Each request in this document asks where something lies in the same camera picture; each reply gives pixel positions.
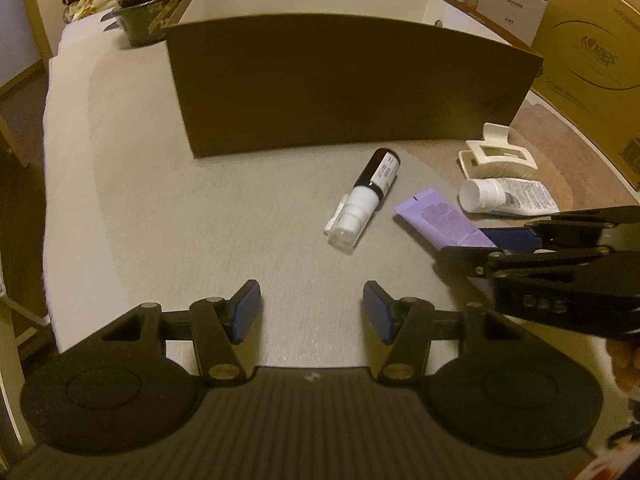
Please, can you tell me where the purple tube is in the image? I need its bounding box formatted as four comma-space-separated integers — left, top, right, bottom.
395, 188, 495, 250

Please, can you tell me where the white squeeze tube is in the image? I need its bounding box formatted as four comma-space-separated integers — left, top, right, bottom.
458, 178, 559, 217

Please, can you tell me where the cream hair claw clip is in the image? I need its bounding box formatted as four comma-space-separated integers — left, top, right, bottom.
458, 122, 538, 180

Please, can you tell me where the black white spray bottle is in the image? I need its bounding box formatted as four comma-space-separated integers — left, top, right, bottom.
323, 148, 401, 254

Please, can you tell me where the large brown cardboard carton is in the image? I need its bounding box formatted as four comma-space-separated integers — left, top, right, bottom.
533, 0, 639, 188

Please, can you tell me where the white cardboard box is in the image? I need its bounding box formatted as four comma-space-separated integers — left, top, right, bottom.
476, 0, 547, 46

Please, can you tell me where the brown cardboard storage box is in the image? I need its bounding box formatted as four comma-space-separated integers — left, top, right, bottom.
166, 0, 542, 157

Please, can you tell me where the lower dark food tub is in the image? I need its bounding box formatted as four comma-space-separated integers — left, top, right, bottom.
114, 0, 181, 48

